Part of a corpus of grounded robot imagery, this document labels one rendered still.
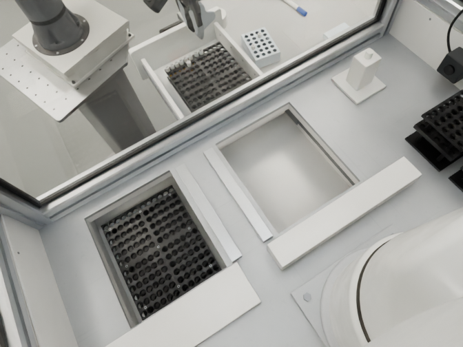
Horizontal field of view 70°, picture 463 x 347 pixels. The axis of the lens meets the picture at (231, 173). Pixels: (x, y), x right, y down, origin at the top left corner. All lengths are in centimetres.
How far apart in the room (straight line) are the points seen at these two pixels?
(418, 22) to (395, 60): 9
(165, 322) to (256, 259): 19
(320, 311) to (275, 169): 36
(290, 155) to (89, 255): 51
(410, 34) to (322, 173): 38
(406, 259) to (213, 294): 38
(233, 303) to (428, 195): 42
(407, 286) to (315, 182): 52
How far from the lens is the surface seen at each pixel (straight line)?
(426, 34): 91
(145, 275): 72
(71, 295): 72
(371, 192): 67
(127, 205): 85
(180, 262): 74
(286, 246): 61
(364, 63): 77
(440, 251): 32
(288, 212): 79
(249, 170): 83
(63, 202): 74
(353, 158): 73
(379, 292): 38
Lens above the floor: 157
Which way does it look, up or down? 64 degrees down
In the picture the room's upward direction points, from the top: 11 degrees counter-clockwise
